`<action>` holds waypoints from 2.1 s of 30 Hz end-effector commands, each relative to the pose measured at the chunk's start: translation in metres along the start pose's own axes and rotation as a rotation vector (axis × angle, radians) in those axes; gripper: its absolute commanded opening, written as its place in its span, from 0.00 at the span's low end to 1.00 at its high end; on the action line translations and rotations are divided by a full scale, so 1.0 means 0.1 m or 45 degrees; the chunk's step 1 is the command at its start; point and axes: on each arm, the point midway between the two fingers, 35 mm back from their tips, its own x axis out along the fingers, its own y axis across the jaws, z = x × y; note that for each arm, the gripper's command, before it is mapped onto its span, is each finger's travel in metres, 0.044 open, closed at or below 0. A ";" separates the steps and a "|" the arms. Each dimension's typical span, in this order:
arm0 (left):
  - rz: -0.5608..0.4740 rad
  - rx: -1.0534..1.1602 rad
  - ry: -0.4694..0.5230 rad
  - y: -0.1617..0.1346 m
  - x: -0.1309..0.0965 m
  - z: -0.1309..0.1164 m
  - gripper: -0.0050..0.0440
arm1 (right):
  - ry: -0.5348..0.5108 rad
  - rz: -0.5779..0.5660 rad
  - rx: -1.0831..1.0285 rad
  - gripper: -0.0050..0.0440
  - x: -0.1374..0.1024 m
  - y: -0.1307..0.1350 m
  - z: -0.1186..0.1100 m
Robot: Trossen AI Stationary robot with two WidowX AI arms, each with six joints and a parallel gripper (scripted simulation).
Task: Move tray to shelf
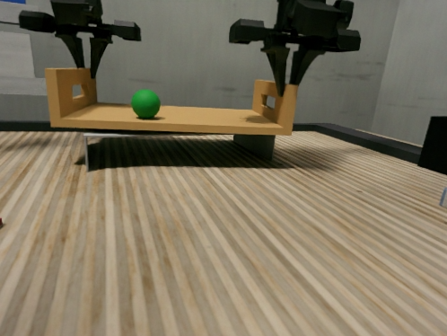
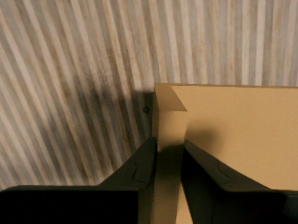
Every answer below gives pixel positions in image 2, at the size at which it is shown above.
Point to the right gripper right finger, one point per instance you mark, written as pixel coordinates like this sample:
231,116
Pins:
218,194

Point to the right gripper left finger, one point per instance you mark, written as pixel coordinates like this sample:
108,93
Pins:
88,204

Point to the tan wooden tray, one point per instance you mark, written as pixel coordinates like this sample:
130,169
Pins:
252,128

